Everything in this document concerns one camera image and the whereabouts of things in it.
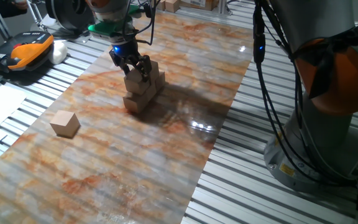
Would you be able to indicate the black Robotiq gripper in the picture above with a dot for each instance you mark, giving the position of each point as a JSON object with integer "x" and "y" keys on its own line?
{"x": 125, "y": 51}

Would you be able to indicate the wooden cube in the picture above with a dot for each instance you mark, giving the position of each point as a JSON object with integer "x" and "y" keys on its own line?
{"x": 134, "y": 104}
{"x": 151, "y": 92}
{"x": 154, "y": 70}
{"x": 135, "y": 84}
{"x": 64, "y": 123}
{"x": 161, "y": 80}

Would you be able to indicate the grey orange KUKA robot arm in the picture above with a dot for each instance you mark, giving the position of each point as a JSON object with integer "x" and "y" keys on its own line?
{"x": 322, "y": 102}

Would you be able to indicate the person hand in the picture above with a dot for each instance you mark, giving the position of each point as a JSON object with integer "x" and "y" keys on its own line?
{"x": 21, "y": 4}

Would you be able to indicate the white computer mouse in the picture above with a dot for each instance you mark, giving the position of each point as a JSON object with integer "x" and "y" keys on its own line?
{"x": 57, "y": 52}

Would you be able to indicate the black round spool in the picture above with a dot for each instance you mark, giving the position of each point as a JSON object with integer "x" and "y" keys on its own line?
{"x": 67, "y": 12}

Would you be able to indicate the orange marble pattern mat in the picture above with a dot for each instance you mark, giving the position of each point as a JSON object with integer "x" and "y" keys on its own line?
{"x": 120, "y": 155}

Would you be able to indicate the brown cardboard box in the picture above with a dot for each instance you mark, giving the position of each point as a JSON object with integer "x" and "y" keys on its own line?
{"x": 199, "y": 3}

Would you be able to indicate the thin metal stand leg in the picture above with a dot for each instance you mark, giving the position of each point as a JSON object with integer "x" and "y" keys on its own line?
{"x": 36, "y": 15}

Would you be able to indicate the orange black teach pendant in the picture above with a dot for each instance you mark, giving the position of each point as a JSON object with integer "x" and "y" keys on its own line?
{"x": 23, "y": 51}

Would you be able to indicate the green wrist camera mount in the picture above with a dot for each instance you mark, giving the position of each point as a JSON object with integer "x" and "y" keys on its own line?
{"x": 104, "y": 28}

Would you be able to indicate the aluminium frame beam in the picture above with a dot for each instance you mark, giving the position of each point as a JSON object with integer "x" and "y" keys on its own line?
{"x": 222, "y": 6}

